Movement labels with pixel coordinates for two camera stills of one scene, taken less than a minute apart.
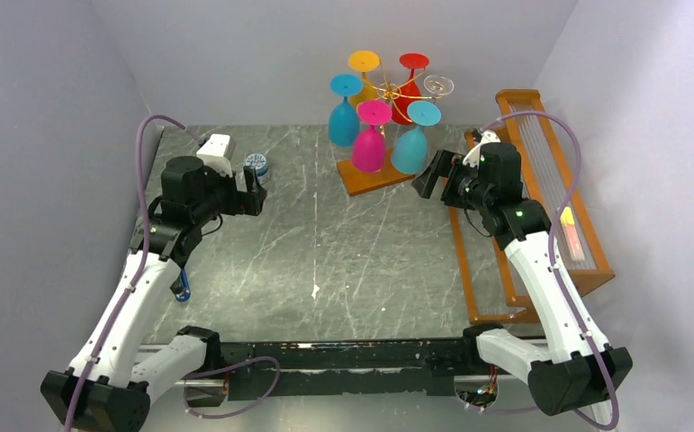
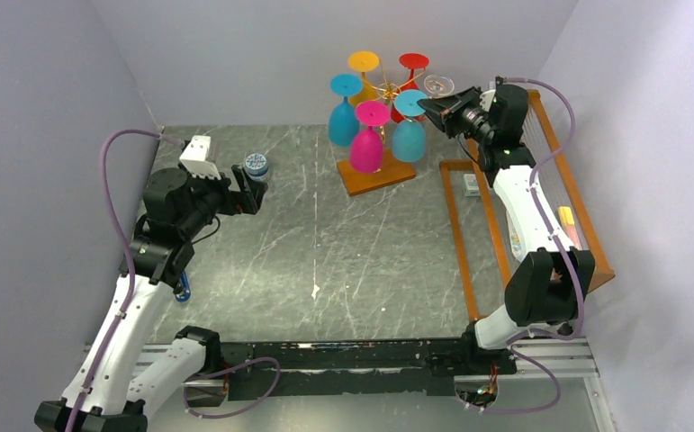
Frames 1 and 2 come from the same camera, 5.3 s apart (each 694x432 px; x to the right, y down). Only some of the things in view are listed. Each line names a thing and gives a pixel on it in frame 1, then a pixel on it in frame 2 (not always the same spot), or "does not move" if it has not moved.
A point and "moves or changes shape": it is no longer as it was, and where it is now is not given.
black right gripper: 442,180 → 457,112
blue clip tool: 185,294 does not move
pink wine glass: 369,150 does not move
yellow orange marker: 572,234 does not move
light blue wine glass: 410,152 moves or changes shape
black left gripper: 247,203 does not move
